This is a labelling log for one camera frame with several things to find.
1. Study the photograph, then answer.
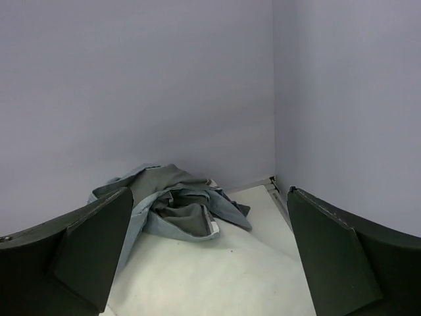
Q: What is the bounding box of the aluminium table edge rail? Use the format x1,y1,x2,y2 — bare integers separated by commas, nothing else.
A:
227,176,293,231

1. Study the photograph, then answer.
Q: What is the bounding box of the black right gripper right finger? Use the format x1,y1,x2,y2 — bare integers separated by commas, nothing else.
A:
287,186,420,316

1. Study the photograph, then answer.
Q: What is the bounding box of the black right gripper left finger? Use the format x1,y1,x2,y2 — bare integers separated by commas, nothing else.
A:
1,188,133,315

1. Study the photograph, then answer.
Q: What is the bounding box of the blue-grey pillowcase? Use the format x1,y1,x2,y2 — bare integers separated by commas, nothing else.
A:
88,164,252,273

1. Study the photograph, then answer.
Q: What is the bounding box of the white pillow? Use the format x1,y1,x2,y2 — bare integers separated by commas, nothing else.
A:
108,225,315,315

